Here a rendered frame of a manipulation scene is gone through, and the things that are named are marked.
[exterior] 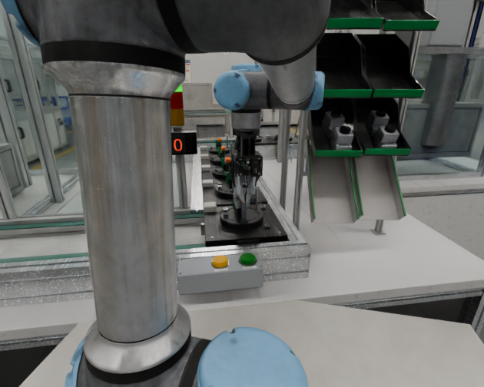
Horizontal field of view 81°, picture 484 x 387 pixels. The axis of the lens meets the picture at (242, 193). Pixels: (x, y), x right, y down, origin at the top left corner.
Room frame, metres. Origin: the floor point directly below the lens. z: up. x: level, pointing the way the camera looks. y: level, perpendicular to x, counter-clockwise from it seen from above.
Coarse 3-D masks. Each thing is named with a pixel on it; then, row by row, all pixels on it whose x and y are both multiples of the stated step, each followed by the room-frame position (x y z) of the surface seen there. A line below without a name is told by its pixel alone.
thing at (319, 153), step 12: (324, 108) 1.03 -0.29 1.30; (336, 108) 1.03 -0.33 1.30; (348, 108) 0.94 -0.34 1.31; (312, 120) 0.97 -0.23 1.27; (348, 120) 0.93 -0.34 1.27; (312, 132) 0.87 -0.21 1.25; (324, 132) 0.90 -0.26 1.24; (312, 144) 0.84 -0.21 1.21; (324, 144) 0.85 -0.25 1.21; (324, 156) 0.79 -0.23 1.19; (336, 156) 0.79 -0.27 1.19; (348, 156) 0.79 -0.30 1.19; (360, 156) 0.79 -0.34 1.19
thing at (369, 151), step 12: (360, 108) 1.05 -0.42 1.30; (372, 108) 1.05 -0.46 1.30; (384, 108) 1.02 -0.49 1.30; (396, 108) 0.93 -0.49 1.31; (360, 120) 0.99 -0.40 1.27; (396, 120) 0.92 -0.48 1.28; (360, 132) 0.92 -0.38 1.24; (360, 144) 0.85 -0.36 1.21; (372, 144) 0.86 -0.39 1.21; (396, 144) 0.86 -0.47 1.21; (408, 144) 0.83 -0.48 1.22
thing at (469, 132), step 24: (432, 72) 1.57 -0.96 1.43; (480, 72) 1.61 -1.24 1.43; (432, 96) 1.58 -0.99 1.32; (480, 96) 1.62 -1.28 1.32; (408, 120) 1.56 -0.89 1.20; (456, 120) 1.60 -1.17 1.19; (480, 120) 1.62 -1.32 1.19; (456, 144) 1.61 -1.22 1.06; (480, 144) 1.63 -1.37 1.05; (408, 168) 1.57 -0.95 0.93; (432, 168) 1.59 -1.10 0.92; (456, 168) 1.61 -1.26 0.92
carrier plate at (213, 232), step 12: (252, 204) 0.96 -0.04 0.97; (264, 204) 0.96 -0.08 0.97; (204, 216) 0.86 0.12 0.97; (216, 216) 0.86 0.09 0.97; (264, 216) 0.86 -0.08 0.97; (276, 216) 0.86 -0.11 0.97; (204, 228) 0.78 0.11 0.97; (216, 228) 0.78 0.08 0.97; (228, 228) 0.78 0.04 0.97; (276, 228) 0.78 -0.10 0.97; (216, 240) 0.70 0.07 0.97; (228, 240) 0.71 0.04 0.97; (264, 240) 0.72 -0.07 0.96; (276, 240) 0.73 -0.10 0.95
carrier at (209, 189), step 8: (208, 184) 1.15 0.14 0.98; (216, 184) 1.18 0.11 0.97; (224, 184) 1.12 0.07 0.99; (256, 184) 1.18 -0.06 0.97; (208, 192) 1.08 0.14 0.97; (216, 192) 1.06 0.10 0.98; (224, 192) 1.03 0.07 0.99; (232, 192) 1.03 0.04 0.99; (208, 200) 1.00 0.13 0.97; (216, 200) 1.00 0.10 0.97; (224, 200) 1.00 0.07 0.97; (232, 200) 1.00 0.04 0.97; (264, 200) 0.99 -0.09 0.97
